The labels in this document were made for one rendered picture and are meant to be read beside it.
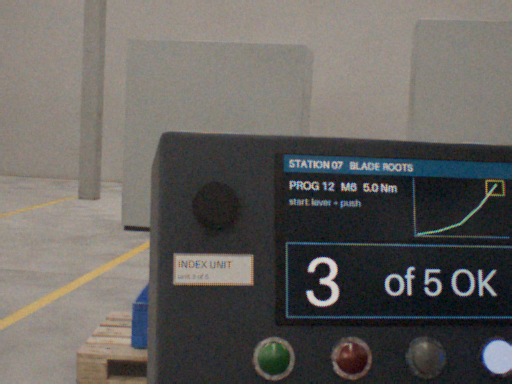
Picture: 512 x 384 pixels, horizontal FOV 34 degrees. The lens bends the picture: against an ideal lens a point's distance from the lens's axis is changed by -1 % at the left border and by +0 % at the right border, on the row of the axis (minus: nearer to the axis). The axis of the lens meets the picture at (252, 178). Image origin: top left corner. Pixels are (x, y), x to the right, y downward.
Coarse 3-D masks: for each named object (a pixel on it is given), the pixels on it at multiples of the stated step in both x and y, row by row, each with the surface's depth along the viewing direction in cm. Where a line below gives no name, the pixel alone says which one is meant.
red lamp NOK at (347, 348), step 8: (336, 344) 52; (344, 344) 52; (352, 344) 52; (360, 344) 53; (336, 352) 52; (344, 352) 52; (352, 352) 52; (360, 352) 52; (368, 352) 53; (336, 360) 52; (344, 360) 52; (352, 360) 52; (360, 360) 52; (368, 360) 53; (336, 368) 52; (344, 368) 52; (352, 368) 52; (360, 368) 52; (368, 368) 52; (344, 376) 52; (352, 376) 52; (360, 376) 52
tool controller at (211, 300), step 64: (192, 192) 53; (256, 192) 54; (320, 192) 54; (384, 192) 55; (448, 192) 56; (192, 256) 52; (256, 256) 53; (384, 256) 54; (448, 256) 55; (192, 320) 51; (256, 320) 52; (320, 320) 53; (384, 320) 53; (448, 320) 54
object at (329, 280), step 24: (288, 264) 53; (312, 264) 53; (336, 264) 53; (288, 288) 53; (312, 288) 53; (336, 288) 53; (360, 288) 53; (288, 312) 52; (312, 312) 53; (336, 312) 53; (360, 312) 53
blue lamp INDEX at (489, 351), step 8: (496, 336) 54; (488, 344) 54; (496, 344) 54; (504, 344) 54; (480, 352) 54; (488, 352) 54; (496, 352) 54; (504, 352) 54; (480, 360) 54; (488, 360) 54; (496, 360) 53; (504, 360) 54; (488, 368) 54; (496, 368) 54; (504, 368) 54; (496, 376) 54; (504, 376) 54
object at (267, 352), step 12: (264, 348) 51; (276, 348) 51; (288, 348) 52; (252, 360) 52; (264, 360) 51; (276, 360) 51; (288, 360) 51; (264, 372) 51; (276, 372) 51; (288, 372) 52
